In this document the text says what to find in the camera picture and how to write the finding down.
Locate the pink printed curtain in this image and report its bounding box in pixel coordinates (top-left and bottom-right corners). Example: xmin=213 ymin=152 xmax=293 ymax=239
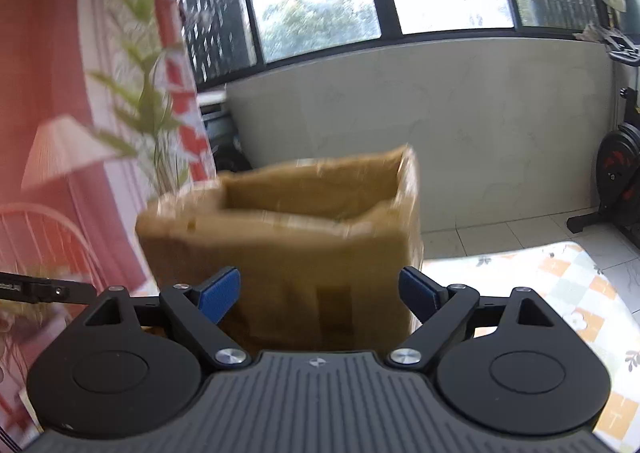
xmin=0 ymin=0 xmax=223 ymax=453

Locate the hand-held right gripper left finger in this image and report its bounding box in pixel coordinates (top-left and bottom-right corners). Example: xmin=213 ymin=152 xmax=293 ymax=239
xmin=82 ymin=267 xmax=252 ymax=374

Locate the brown cardboard box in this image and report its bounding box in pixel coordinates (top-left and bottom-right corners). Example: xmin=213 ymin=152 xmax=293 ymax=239
xmin=135 ymin=144 xmax=425 ymax=354

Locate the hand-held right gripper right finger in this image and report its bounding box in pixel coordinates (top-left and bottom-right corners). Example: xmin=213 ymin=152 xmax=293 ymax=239
xmin=385 ymin=266 xmax=557 ymax=372

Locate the white box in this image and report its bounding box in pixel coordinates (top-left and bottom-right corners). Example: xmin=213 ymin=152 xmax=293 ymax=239
xmin=196 ymin=90 xmax=232 ymax=121

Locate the black exercise bike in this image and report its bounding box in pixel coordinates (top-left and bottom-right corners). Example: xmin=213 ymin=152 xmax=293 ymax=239
xmin=566 ymin=23 xmax=640 ymax=250

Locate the floral checked tablecloth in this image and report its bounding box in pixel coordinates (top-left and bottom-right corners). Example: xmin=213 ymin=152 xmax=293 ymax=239
xmin=410 ymin=240 xmax=640 ymax=453

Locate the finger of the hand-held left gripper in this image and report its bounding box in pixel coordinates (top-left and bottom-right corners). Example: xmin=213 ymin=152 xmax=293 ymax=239
xmin=0 ymin=272 xmax=97 ymax=305

